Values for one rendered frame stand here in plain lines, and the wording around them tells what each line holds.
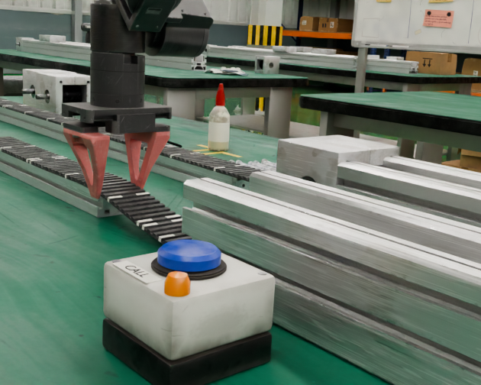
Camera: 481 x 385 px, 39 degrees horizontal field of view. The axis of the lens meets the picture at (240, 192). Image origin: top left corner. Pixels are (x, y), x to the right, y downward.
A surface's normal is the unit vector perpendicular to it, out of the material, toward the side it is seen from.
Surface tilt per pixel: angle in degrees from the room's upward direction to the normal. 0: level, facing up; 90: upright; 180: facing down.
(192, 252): 3
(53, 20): 90
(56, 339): 0
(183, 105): 90
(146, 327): 90
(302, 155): 90
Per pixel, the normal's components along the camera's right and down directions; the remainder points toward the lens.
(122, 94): 0.30, 0.23
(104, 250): 0.06, -0.97
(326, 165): -0.76, 0.11
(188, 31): 0.62, 0.25
